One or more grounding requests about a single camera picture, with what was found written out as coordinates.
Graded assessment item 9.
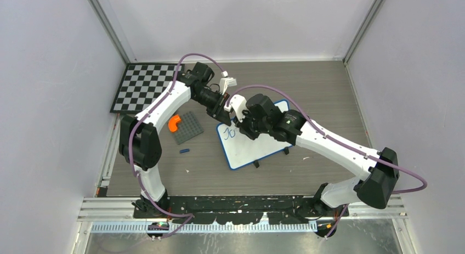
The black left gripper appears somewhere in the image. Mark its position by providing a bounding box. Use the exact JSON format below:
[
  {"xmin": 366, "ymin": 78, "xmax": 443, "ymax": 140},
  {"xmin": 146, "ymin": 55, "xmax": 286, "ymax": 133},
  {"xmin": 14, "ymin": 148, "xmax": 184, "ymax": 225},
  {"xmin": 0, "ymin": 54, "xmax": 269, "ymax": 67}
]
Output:
[{"xmin": 193, "ymin": 88, "xmax": 233, "ymax": 127}]

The blue framed whiteboard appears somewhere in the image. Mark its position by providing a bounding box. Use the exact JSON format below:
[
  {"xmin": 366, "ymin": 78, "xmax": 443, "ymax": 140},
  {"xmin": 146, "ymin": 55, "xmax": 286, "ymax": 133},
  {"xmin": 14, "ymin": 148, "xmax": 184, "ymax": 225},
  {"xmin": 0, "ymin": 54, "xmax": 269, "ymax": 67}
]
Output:
[{"xmin": 216, "ymin": 99, "xmax": 293, "ymax": 171}]

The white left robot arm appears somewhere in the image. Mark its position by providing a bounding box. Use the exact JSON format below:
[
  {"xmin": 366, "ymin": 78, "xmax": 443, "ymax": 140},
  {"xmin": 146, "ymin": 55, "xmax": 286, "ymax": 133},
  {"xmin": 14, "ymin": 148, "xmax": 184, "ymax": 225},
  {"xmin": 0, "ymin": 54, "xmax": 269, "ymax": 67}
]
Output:
[{"xmin": 119, "ymin": 62, "xmax": 231, "ymax": 218}]

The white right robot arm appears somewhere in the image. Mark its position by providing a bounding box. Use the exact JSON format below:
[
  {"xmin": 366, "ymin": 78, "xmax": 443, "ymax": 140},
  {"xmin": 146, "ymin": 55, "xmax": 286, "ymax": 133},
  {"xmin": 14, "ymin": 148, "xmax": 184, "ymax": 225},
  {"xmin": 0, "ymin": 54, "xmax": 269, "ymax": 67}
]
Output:
[{"xmin": 229, "ymin": 94, "xmax": 399, "ymax": 216}]

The grey studded baseplate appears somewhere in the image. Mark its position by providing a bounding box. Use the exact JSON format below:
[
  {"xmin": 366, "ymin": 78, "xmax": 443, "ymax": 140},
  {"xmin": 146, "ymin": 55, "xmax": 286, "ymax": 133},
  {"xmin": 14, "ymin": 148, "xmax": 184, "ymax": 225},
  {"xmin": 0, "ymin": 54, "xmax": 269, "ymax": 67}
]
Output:
[{"xmin": 172, "ymin": 111, "xmax": 204, "ymax": 145}]

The orange curved block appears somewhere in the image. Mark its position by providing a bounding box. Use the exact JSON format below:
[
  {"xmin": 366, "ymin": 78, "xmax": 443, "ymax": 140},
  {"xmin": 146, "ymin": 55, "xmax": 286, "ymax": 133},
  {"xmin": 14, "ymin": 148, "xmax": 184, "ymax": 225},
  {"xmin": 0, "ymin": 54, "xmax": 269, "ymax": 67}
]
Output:
[{"xmin": 168, "ymin": 115, "xmax": 182, "ymax": 133}]

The black white checkerboard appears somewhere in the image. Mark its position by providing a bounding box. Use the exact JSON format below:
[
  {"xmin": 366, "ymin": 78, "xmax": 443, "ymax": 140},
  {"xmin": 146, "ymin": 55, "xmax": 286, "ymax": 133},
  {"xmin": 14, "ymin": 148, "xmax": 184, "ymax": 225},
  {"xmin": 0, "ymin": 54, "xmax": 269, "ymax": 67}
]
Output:
[{"xmin": 110, "ymin": 63, "xmax": 176, "ymax": 114}]

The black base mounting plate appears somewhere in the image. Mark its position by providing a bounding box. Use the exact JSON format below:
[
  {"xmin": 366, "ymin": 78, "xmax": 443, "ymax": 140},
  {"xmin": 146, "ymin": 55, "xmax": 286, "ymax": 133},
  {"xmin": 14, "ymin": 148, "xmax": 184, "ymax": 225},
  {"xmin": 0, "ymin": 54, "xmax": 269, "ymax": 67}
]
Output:
[{"xmin": 132, "ymin": 195, "xmax": 343, "ymax": 225}]

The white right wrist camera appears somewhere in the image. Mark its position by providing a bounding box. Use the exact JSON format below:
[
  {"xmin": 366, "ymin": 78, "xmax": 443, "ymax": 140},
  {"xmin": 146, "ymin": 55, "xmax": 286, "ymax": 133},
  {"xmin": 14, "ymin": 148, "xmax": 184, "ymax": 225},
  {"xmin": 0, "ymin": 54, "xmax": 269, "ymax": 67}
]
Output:
[{"xmin": 224, "ymin": 94, "xmax": 247, "ymax": 122}]

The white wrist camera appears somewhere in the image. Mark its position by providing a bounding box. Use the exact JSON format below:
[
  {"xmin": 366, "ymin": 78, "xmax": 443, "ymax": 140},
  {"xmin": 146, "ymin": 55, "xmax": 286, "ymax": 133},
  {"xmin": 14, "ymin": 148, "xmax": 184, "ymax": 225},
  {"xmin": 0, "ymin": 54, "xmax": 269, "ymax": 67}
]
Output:
[
  {"xmin": 219, "ymin": 71, "xmax": 237, "ymax": 95},
  {"xmin": 224, "ymin": 94, "xmax": 247, "ymax": 122}
]

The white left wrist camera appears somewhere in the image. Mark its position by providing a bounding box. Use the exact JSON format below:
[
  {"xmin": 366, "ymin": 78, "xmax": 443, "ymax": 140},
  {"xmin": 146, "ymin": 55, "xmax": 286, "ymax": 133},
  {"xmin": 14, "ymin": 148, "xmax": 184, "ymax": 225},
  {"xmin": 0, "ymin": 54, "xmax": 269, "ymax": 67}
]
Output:
[{"xmin": 219, "ymin": 71, "xmax": 237, "ymax": 95}]

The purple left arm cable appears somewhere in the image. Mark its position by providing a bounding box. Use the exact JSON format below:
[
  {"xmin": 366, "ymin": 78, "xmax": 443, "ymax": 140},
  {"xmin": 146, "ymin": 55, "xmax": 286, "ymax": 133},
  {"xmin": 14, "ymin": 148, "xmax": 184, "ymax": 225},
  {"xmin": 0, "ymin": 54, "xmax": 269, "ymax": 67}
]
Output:
[{"xmin": 128, "ymin": 53, "xmax": 228, "ymax": 239}]

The slotted aluminium cable duct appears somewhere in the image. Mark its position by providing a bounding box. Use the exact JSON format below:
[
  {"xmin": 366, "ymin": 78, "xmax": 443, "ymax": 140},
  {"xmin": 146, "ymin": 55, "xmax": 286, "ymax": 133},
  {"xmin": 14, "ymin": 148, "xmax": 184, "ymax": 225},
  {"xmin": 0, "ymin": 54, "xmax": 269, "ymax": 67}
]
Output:
[{"xmin": 90, "ymin": 220, "xmax": 317, "ymax": 234}]

